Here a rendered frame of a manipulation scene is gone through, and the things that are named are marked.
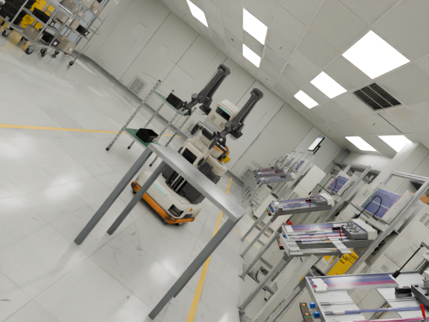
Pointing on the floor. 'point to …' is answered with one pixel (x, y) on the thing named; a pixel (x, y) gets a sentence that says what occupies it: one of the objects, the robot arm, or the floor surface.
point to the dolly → (11, 6)
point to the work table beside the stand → (219, 200)
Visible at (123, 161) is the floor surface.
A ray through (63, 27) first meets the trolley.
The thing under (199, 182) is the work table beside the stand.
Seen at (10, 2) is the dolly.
